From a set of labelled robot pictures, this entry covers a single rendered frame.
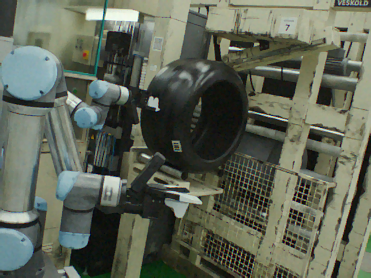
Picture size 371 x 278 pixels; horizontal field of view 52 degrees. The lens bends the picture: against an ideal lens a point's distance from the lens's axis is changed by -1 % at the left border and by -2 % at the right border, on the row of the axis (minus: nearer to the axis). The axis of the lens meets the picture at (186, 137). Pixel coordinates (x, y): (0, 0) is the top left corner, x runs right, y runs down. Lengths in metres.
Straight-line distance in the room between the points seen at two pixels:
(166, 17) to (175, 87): 0.52
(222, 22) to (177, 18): 0.25
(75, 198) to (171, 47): 1.34
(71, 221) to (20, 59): 0.40
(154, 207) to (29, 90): 0.41
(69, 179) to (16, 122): 0.18
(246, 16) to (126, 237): 1.41
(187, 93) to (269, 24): 0.58
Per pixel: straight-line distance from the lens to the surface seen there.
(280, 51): 2.14
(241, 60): 2.27
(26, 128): 0.95
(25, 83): 0.91
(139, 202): 1.01
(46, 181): 2.22
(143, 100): 1.69
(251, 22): 2.12
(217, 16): 2.27
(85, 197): 0.98
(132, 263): 2.43
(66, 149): 1.09
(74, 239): 1.03
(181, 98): 1.75
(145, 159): 2.06
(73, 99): 1.48
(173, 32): 2.16
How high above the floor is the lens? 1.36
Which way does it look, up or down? 9 degrees down
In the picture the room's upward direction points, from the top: 11 degrees clockwise
